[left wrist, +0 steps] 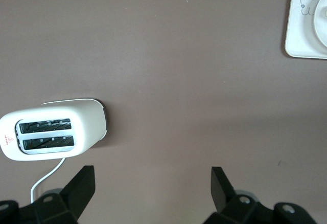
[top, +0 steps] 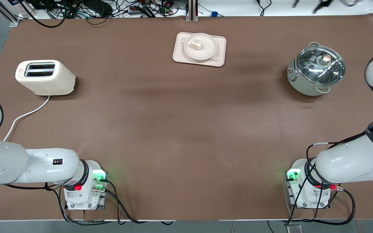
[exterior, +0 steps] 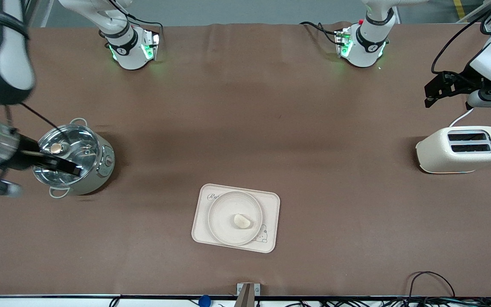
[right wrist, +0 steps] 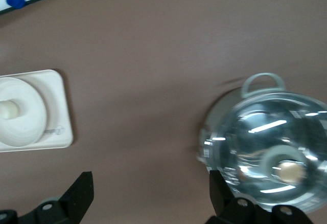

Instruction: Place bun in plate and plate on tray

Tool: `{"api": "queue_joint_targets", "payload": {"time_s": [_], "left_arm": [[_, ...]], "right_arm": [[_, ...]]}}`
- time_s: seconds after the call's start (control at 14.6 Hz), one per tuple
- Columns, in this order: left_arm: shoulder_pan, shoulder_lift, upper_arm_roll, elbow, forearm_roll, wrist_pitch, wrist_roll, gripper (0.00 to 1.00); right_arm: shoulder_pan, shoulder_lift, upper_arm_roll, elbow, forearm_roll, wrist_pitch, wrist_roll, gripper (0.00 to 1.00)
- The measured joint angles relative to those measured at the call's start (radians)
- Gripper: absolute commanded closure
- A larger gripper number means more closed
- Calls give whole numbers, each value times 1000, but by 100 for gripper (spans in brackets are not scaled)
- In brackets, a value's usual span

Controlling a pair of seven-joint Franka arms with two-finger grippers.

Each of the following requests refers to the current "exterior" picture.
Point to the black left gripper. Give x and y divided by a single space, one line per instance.
463 79

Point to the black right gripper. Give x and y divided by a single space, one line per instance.
27 150

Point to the round cream plate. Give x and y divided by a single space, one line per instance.
224 213

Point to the pale steamed bun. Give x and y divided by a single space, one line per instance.
242 221

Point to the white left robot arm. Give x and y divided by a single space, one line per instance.
369 42

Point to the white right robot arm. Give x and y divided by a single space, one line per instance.
7 64

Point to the cream rabbit print tray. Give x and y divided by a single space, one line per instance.
271 204

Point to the glass pot lid copper knob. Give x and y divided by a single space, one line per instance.
79 145

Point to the cream two-slot toaster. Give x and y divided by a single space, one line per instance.
458 155

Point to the green-lit base connector box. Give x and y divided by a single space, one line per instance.
342 42
149 51

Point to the brown table cover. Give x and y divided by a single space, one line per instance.
271 128

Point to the small blue round object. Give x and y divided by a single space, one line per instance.
204 301

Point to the metal table edge bracket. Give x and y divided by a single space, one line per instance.
247 294

